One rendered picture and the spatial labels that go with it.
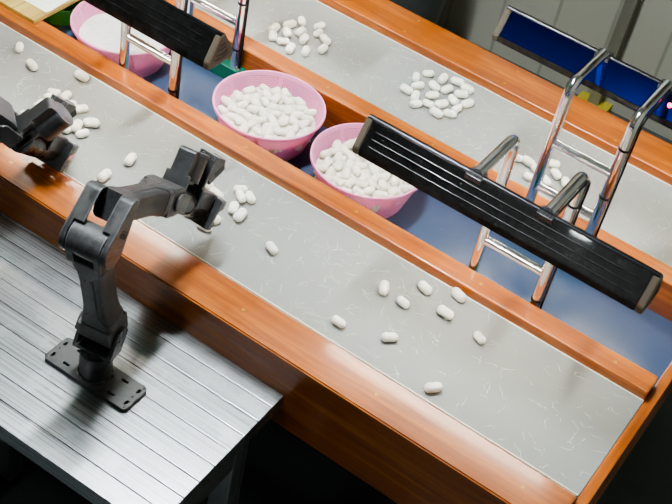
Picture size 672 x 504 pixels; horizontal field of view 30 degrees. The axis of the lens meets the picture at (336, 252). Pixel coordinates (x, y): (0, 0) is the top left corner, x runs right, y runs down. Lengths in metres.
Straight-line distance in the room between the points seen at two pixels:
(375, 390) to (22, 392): 0.65
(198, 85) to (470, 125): 0.67
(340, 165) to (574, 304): 0.60
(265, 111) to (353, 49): 0.38
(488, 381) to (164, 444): 0.63
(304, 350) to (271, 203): 0.45
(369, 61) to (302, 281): 0.83
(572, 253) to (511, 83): 1.01
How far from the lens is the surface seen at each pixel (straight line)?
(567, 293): 2.80
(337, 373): 2.36
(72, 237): 2.11
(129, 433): 2.34
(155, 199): 2.24
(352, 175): 2.84
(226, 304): 2.44
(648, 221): 2.96
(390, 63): 3.21
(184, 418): 2.37
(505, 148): 2.38
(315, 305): 2.51
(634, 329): 2.78
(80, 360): 2.38
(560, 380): 2.52
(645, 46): 4.47
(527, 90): 3.20
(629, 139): 2.61
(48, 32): 3.10
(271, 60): 3.09
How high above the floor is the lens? 2.52
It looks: 43 degrees down
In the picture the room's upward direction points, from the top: 13 degrees clockwise
